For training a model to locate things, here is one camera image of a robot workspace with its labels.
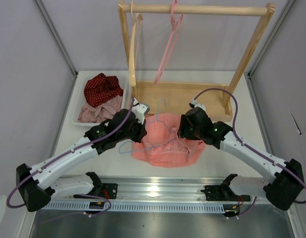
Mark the salmon pink skirt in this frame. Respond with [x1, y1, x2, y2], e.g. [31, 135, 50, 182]
[131, 112, 206, 169]

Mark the light blue wire hanger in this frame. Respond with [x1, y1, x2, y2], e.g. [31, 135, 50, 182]
[118, 99, 180, 154]

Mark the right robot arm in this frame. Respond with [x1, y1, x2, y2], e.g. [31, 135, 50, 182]
[177, 107, 305, 211]

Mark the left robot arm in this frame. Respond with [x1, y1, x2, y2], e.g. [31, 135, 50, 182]
[16, 105, 149, 212]

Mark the beige wooden hanger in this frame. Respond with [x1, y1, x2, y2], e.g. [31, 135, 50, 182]
[128, 1, 143, 87]

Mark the pink plastic hanger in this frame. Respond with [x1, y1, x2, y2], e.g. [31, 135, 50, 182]
[154, 0, 183, 85]

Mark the wooden clothes rack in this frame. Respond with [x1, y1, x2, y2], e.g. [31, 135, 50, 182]
[117, 0, 276, 121]

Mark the dusty pink cloth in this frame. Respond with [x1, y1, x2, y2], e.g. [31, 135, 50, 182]
[78, 95, 123, 123]

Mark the red polka dot cloth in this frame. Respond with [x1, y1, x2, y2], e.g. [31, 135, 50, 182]
[83, 73, 124, 108]

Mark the white plastic bin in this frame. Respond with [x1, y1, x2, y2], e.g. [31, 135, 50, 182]
[70, 73, 132, 129]

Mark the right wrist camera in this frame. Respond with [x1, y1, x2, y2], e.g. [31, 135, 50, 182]
[189, 99, 206, 112]

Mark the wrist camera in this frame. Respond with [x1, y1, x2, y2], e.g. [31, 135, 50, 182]
[189, 99, 206, 112]
[132, 98, 150, 125]

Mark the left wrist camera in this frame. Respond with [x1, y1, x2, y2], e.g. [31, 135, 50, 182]
[132, 98, 150, 125]

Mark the aluminium mounting rail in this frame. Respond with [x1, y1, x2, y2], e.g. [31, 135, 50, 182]
[47, 173, 233, 203]

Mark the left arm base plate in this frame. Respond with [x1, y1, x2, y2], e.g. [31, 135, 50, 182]
[94, 183, 118, 200]

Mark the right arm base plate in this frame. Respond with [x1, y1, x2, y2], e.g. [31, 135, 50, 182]
[200, 185, 251, 202]

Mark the white slotted cable duct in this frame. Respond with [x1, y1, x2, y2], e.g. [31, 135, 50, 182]
[43, 200, 225, 214]

